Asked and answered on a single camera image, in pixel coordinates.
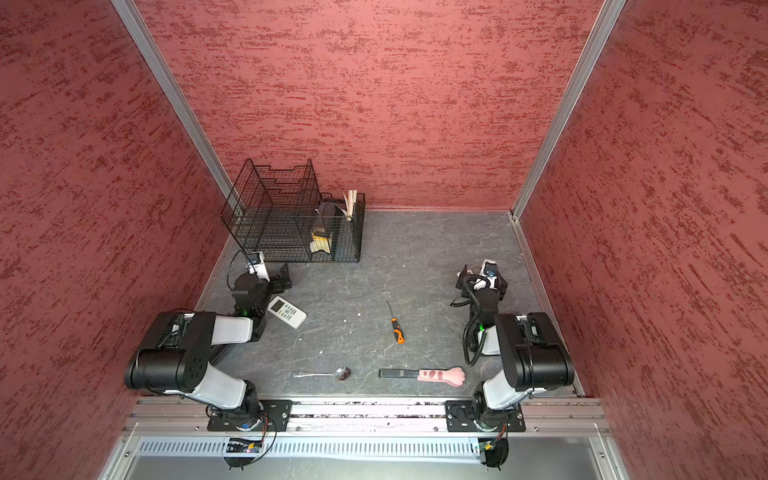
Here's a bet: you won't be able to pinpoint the orange black screwdriver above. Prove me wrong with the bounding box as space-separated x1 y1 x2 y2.
386 301 405 345

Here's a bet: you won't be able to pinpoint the black wire rack organizer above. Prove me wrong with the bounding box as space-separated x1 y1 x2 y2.
220 159 365 263

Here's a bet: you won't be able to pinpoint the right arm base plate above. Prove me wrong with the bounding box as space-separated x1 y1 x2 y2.
444 400 526 434

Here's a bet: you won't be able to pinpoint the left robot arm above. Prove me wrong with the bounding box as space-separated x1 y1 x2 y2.
124 264 292 431

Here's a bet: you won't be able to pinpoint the small white AC remote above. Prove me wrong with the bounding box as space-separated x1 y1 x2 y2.
267 296 307 329

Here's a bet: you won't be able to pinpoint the pink cat paw tool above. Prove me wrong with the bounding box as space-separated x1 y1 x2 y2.
378 367 466 388

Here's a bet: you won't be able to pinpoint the metal spoon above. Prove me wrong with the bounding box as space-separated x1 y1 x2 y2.
292 366 351 381

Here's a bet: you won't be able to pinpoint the wooden sticks in rack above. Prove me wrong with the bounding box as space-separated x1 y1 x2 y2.
343 189 358 221

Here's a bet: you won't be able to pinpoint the yellow black item in rack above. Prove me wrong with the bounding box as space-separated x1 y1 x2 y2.
309 201 344 255

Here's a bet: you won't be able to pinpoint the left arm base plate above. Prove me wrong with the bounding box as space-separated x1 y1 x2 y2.
207 399 293 433

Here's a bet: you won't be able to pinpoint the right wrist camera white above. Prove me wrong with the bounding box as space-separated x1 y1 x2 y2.
481 259 499 281

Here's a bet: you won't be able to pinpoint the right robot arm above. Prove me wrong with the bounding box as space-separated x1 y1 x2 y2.
451 260 576 432

